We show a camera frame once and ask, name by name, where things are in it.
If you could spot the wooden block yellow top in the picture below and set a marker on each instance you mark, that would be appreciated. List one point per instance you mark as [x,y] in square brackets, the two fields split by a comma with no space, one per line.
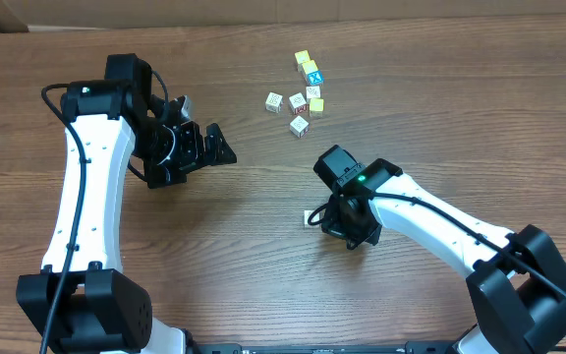
[316,107]

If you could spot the wooden block blue X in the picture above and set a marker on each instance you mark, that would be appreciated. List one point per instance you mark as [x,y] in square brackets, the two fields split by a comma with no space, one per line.
[312,74]

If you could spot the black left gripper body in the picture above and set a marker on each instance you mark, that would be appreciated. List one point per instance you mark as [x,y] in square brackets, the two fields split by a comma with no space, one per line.
[165,150]

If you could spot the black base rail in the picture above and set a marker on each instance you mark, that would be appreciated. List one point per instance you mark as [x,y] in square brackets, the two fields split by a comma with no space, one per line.
[410,347]

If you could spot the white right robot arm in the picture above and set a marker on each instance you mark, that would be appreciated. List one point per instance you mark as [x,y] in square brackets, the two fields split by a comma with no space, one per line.
[516,280]

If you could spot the wooden block red letter Y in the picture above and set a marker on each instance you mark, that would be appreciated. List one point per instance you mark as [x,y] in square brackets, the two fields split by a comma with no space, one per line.
[274,102]

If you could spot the far yellow wooden block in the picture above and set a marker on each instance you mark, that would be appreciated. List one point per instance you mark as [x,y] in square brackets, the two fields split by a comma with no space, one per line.
[301,57]

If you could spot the wooden block red letter M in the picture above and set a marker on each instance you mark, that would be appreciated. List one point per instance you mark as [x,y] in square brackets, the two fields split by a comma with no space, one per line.
[298,103]

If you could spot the wooden block red apple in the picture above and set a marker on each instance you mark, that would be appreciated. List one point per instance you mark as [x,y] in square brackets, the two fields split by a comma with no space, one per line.
[307,214]

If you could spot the wooden block red letter I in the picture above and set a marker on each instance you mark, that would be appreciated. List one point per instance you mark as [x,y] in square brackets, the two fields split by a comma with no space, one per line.
[299,126]

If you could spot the plain wooden picture block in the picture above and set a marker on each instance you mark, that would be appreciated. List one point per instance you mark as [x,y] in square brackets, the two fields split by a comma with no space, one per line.
[313,92]

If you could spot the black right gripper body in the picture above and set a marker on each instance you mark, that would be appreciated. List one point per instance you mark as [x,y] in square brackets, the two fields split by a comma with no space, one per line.
[342,221]

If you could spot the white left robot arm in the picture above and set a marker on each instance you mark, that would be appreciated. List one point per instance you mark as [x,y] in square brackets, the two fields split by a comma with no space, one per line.
[81,301]

